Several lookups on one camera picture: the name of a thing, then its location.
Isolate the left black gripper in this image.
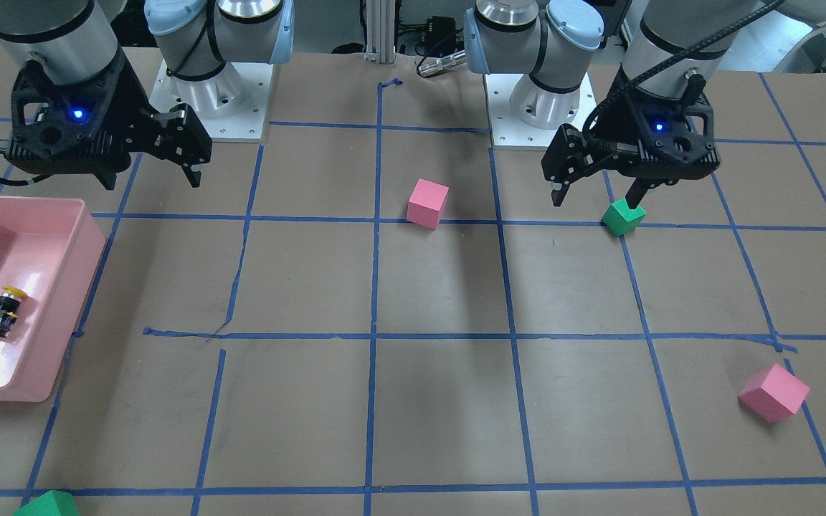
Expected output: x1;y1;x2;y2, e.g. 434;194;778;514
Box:
541;71;721;210

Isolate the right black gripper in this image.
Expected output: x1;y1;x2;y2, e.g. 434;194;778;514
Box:
6;49;212;190

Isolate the yellow push button switch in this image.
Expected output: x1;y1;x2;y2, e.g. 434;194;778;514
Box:
0;285;27;338

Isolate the green cube near left arm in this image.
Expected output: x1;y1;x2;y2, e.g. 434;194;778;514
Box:
601;197;647;237

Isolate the pink plastic bin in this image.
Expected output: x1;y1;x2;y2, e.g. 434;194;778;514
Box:
0;196;105;402

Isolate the pink cube centre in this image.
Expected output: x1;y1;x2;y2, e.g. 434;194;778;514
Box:
406;178;450;231

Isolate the pink cube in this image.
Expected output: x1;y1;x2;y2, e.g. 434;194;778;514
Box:
406;178;450;231
738;363;810;424

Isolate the pink cube front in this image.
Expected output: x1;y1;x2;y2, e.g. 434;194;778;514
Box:
738;363;810;424

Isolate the green cube front edge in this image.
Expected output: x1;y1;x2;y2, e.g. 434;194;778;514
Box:
14;490;80;516

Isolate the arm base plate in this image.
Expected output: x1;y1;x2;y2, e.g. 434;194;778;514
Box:
148;62;276;143
484;73;597;151

